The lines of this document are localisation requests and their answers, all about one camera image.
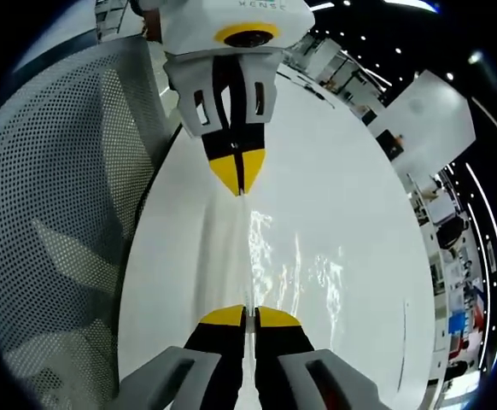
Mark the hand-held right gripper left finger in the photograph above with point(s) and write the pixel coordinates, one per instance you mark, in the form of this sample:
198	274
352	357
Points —
167	380

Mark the transparent food packaging bag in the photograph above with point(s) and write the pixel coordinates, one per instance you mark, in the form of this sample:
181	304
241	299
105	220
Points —
274	265

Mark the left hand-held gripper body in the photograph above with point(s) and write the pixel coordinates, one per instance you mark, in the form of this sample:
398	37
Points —
231	17

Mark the white mesh office chair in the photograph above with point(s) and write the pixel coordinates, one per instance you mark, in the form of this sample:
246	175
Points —
60	171

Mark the white square pillar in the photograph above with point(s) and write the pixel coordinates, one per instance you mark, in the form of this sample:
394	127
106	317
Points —
423	115

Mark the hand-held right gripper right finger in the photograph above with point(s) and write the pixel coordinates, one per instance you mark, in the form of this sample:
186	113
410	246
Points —
334	380

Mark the black chair back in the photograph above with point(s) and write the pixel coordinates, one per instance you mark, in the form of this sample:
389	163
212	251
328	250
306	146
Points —
388	145

